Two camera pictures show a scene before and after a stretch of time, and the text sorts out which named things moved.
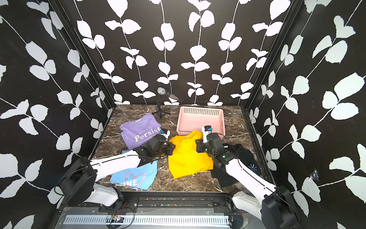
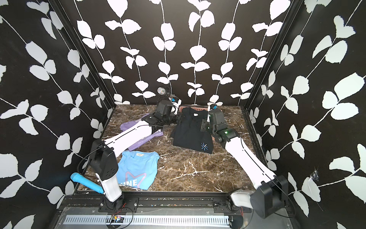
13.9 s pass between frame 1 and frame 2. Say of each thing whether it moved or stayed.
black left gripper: moved
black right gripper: moved
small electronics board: stayed
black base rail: stayed
